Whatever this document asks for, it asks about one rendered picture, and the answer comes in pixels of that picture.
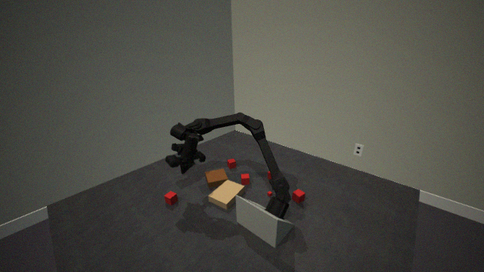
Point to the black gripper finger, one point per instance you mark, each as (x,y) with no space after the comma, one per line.
(183,167)
(189,166)

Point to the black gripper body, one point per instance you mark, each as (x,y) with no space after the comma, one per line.
(187,154)

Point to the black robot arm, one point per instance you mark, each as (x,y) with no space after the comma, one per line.
(278,205)

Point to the brown square block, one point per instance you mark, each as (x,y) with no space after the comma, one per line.
(216,178)

